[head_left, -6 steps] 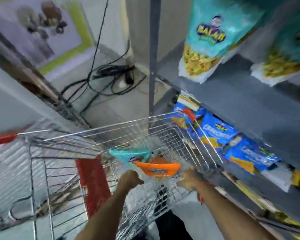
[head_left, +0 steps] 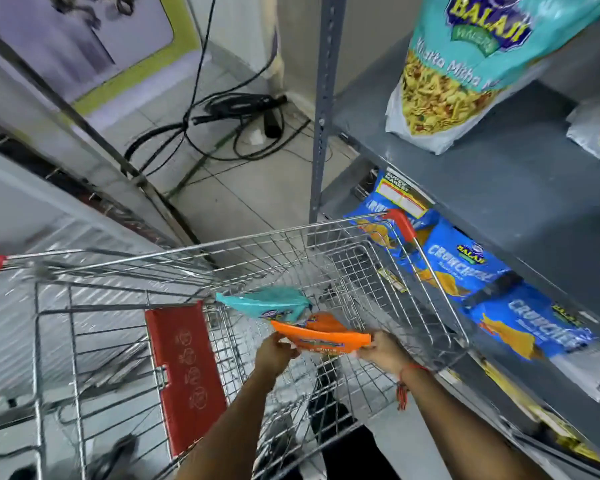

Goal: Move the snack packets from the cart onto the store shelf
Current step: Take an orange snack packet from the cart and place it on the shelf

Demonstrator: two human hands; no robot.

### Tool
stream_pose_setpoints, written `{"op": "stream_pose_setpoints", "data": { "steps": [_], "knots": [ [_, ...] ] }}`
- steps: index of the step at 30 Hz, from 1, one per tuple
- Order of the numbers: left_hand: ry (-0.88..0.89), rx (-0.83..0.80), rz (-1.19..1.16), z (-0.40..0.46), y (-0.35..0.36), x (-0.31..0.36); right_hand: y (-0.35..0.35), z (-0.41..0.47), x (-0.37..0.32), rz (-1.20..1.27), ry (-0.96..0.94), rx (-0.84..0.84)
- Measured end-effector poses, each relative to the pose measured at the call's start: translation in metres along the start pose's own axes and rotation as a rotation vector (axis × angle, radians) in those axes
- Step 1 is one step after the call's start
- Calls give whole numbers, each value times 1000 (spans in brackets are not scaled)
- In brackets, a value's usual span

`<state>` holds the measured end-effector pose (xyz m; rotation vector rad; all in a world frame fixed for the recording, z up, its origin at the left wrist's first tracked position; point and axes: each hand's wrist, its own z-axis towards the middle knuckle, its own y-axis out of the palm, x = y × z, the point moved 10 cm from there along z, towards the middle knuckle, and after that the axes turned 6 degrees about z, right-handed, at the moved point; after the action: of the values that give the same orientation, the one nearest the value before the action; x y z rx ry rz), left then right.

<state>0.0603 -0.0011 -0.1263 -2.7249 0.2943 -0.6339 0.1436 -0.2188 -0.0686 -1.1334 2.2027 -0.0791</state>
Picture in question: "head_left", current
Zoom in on yellow green price tag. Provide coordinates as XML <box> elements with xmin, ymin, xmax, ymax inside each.
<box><xmin>373</xmin><ymin>168</ymin><xmax>436</xmax><ymax>219</ymax></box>

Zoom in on teal snack bag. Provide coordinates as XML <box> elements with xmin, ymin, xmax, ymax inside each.
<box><xmin>565</xmin><ymin>92</ymin><xmax>600</xmax><ymax>169</ymax></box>
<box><xmin>385</xmin><ymin>0</ymin><xmax>600</xmax><ymax>155</ymax></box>
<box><xmin>215</xmin><ymin>286</ymin><xmax>313</xmax><ymax>325</ymax></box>

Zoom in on green-bordered poster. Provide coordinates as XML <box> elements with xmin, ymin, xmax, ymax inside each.
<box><xmin>0</xmin><ymin>0</ymin><xmax>201</xmax><ymax>115</ymax></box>

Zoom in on person's black trousers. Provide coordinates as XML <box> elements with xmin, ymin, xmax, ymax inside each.
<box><xmin>307</xmin><ymin>364</ymin><xmax>401</xmax><ymax>480</ymax></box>

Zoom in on person's right forearm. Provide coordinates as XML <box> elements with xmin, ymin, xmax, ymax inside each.
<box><xmin>399</xmin><ymin>367</ymin><xmax>553</xmax><ymax>480</ymax></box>

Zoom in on grey metal shelf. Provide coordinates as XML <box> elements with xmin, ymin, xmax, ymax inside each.
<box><xmin>307</xmin><ymin>0</ymin><xmax>600</xmax><ymax>480</ymax></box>

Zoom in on tangle of black cables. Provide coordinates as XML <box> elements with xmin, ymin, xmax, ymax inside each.
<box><xmin>122</xmin><ymin>0</ymin><xmax>333</xmax><ymax>178</ymax></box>

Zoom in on red thread bracelet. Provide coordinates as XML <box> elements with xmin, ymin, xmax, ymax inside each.
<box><xmin>396</xmin><ymin>362</ymin><xmax>431</xmax><ymax>411</ymax></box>

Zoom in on orange snack bag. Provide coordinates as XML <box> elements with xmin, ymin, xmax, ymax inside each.
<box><xmin>269</xmin><ymin>312</ymin><xmax>373</xmax><ymax>355</ymax></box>

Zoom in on red plastic cart flap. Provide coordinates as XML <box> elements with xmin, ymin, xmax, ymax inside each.
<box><xmin>145</xmin><ymin>302</ymin><xmax>229</xmax><ymax>458</ymax></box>

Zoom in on person's left hand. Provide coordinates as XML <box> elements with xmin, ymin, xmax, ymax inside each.
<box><xmin>253</xmin><ymin>332</ymin><xmax>301</xmax><ymax>381</ymax></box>

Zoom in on person's right hand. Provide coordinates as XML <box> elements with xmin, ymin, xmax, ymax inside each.
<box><xmin>355</xmin><ymin>329</ymin><xmax>415</xmax><ymax>378</ymax></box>

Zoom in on black power adapter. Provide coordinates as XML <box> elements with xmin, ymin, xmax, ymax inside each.
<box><xmin>205</xmin><ymin>92</ymin><xmax>289</xmax><ymax>128</ymax></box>

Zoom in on metal wire shopping cart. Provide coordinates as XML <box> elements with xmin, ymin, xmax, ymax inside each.
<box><xmin>0</xmin><ymin>208</ymin><xmax>473</xmax><ymax>480</ymax></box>

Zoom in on person's left forearm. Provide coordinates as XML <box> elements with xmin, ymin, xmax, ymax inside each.
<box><xmin>175</xmin><ymin>369</ymin><xmax>286</xmax><ymax>480</ymax></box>

